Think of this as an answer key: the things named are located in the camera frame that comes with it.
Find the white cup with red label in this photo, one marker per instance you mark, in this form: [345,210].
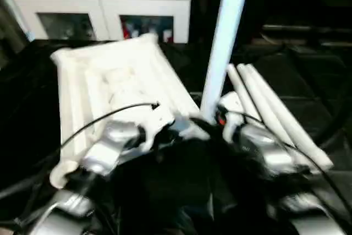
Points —
[167,36]

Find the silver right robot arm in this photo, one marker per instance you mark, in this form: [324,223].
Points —
[269,149]

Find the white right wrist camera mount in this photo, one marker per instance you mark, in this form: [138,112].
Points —
[232,103]

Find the black plastic mat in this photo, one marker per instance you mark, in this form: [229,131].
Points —
[316,94]

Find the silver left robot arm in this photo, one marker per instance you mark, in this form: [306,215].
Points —
[104,149]

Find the black television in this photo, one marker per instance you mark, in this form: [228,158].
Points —
[302,27]

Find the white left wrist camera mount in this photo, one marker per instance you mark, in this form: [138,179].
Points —
[154,125]

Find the white glass-door cabinet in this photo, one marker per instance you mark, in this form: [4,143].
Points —
[82,4]

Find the white plastic table top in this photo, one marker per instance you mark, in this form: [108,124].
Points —
[110,81]

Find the white plastic table leg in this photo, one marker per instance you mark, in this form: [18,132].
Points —
[261,100]
[242,89]
[280,108]
[225,39]

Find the black case with label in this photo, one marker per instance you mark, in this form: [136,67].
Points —
[206,4]

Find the red white bottle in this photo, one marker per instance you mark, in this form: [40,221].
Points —
[126,30]

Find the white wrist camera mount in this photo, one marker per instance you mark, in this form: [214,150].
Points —
[232,103]
[154,125]

